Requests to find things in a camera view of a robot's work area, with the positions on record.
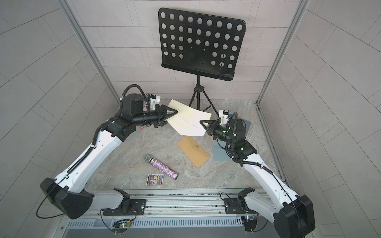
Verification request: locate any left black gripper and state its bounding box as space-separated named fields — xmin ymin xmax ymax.
xmin=132 ymin=105 xmax=178 ymax=128

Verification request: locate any cream letter paper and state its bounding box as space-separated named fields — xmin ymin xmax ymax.
xmin=166 ymin=99 xmax=212 ymax=136

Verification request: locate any blue-grey envelope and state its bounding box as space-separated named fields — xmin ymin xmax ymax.
xmin=212 ymin=140 xmax=231 ymax=162

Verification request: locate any dark grey envelope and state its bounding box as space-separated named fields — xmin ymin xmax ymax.
xmin=242 ymin=119 xmax=252 ymax=136

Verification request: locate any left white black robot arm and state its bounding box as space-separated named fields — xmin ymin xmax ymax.
xmin=40 ymin=94 xmax=178 ymax=220

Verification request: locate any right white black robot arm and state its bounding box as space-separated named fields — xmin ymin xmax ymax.
xmin=199 ymin=113 xmax=316 ymax=238

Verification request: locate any tan brown envelope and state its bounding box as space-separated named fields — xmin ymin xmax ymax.
xmin=177 ymin=136 xmax=210 ymax=168

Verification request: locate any purple glitter microphone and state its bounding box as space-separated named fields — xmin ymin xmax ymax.
xmin=144 ymin=154 xmax=179 ymax=180

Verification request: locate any small colourful card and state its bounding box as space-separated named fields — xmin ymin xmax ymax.
xmin=146 ymin=174 xmax=164 ymax=186

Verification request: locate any black perforated music stand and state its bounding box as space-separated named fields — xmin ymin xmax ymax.
xmin=158 ymin=8 xmax=246 ymax=103

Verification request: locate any right small circuit board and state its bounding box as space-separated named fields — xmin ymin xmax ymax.
xmin=241 ymin=215 xmax=258 ymax=233

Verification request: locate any small circuit board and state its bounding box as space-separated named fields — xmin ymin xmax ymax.
xmin=113 ymin=219 xmax=134 ymax=229
xmin=241 ymin=215 xmax=258 ymax=233

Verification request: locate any left small circuit board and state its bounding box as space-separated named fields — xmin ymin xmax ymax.
xmin=113 ymin=219 xmax=134 ymax=229

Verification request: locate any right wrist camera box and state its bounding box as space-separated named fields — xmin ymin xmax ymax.
xmin=218 ymin=110 xmax=230 ymax=127

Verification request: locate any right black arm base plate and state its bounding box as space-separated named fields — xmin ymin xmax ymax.
xmin=223 ymin=197 xmax=257 ymax=214

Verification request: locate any aluminium mounting rail frame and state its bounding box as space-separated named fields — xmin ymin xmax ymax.
xmin=59 ymin=188 xmax=272 ymax=235

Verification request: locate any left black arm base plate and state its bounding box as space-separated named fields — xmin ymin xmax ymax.
xmin=101 ymin=199 xmax=147 ymax=216

